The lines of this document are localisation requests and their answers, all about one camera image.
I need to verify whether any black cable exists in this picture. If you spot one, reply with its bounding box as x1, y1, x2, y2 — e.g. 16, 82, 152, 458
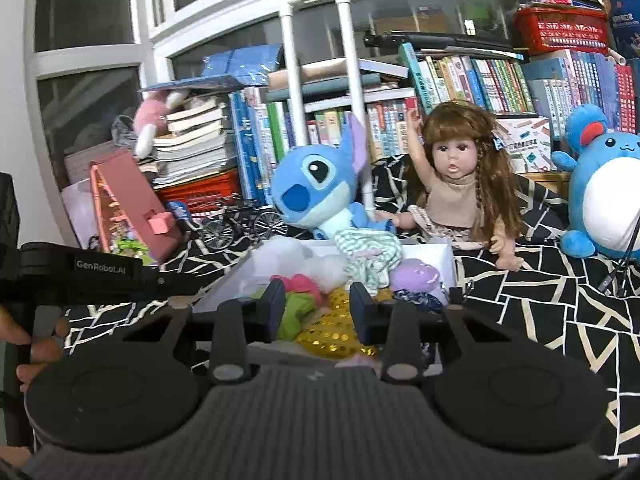
596, 209, 640, 298

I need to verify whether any pink triangular toy house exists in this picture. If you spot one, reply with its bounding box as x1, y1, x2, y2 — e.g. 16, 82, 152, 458
89, 148, 182, 266

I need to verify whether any blue Stitch plush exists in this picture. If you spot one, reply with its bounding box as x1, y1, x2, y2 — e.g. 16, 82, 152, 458
271, 113, 396, 240

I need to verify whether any blue round plush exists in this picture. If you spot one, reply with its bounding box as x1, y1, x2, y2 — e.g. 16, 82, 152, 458
552, 104, 640, 260

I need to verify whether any red plastic basket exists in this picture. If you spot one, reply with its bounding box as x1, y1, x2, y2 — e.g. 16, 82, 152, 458
155, 169, 241, 216

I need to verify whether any miniature black bicycle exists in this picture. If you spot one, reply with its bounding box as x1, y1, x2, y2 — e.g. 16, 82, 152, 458
200, 194, 288, 252

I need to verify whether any row of upright books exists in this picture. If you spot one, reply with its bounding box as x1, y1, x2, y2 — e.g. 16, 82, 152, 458
229, 46, 639, 200

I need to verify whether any purple plush toy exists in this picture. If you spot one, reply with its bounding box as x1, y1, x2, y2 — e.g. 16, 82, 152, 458
390, 258, 440, 292

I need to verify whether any left hand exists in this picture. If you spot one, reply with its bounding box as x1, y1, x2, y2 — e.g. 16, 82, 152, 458
1, 307, 70, 393

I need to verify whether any black white patterned blanket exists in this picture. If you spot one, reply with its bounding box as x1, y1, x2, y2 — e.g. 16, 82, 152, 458
64, 156, 639, 466

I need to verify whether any green and pink scrunchie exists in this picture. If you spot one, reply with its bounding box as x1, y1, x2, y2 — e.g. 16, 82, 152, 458
271, 274, 324, 341

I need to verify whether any stack of books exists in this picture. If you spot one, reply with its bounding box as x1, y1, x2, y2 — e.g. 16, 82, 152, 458
138, 90, 236, 188

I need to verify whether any blue cardboard box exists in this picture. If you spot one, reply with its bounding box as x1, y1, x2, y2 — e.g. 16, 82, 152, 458
603, 0, 640, 58

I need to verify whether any white fluffy plush toy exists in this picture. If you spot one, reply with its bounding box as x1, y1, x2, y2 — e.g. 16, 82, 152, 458
252, 235, 348, 294

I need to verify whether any white cardboard box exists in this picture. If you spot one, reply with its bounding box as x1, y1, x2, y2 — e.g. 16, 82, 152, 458
193, 231, 457, 360

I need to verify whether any blue brocade pouch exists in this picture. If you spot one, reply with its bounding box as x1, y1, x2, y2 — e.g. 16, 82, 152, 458
393, 289, 444, 313

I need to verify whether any red basket on books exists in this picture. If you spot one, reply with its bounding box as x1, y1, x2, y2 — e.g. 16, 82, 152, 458
514, 4, 608, 55

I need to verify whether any gold sequin heart pillow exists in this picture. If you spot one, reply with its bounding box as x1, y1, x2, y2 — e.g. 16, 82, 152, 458
295, 288, 378, 360

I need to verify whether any white pipe rack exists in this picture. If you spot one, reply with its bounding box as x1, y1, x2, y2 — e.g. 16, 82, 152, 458
278, 0, 377, 216

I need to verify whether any pink white bunny plush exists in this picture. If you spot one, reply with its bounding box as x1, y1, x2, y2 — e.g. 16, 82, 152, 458
134, 89, 190, 159

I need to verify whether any brown haired baby doll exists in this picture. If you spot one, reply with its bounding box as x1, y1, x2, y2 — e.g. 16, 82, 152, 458
376, 101, 523, 271

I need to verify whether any pink cloth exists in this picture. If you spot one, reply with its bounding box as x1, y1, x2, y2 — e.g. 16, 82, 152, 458
335, 353, 381, 375

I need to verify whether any green plaid cloth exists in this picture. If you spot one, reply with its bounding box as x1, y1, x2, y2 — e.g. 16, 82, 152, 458
334, 229, 405, 296

